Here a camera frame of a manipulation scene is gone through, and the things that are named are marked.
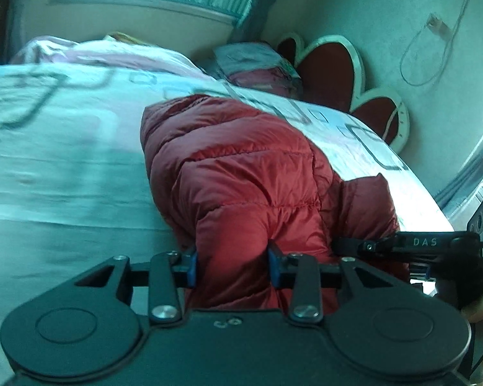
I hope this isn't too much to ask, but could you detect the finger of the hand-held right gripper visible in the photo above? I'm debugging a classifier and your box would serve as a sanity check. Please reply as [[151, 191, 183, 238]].
[[408, 262, 439, 282], [332, 230, 480, 259]]

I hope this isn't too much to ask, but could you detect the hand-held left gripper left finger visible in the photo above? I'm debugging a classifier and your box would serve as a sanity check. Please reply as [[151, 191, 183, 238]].
[[74, 245, 199, 324]]

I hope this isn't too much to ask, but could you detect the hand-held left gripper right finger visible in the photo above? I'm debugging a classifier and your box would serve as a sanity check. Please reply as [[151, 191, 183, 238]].
[[268, 240, 411, 324]]

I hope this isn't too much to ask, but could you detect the red puffer jacket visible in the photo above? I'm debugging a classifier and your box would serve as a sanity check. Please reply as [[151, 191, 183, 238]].
[[140, 94, 411, 310]]

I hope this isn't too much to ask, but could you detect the bed with patterned sheet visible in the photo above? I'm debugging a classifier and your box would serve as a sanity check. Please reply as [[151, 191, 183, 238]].
[[0, 62, 455, 386]]

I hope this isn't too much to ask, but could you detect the red heart-shaped headboard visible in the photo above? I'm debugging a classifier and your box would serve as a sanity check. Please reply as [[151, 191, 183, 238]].
[[276, 35, 410, 153]]

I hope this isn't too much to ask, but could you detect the patterned pillow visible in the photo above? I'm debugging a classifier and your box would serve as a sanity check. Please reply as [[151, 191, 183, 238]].
[[213, 42, 304, 99]]

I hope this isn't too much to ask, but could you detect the pink quilt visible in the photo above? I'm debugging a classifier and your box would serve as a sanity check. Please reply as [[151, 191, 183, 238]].
[[10, 36, 210, 77]]

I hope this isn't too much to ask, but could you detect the yellow cloth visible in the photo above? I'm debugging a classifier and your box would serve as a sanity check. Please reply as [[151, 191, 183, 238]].
[[107, 31, 143, 46]]

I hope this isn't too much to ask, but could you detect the white wall cable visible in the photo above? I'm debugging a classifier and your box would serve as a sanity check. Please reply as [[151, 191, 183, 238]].
[[400, 0, 476, 87]]

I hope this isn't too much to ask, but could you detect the wall socket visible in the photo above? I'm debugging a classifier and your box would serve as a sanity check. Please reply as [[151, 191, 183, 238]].
[[426, 13, 448, 35]]

